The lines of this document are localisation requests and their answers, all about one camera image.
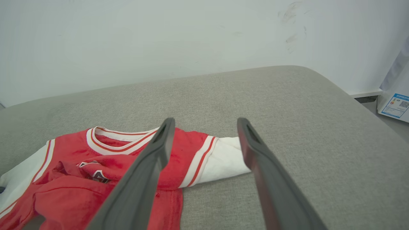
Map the white box with blue label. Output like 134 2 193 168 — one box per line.
377 89 409 124

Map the grey fabric sofa cushion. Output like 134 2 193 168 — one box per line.
0 65 409 230

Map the white baseboard strip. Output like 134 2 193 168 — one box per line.
349 88 383 98

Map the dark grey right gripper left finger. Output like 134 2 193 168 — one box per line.
86 117 176 230

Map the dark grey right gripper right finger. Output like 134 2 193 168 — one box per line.
237 117 327 230

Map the red and white jersey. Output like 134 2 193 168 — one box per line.
0 126 251 230

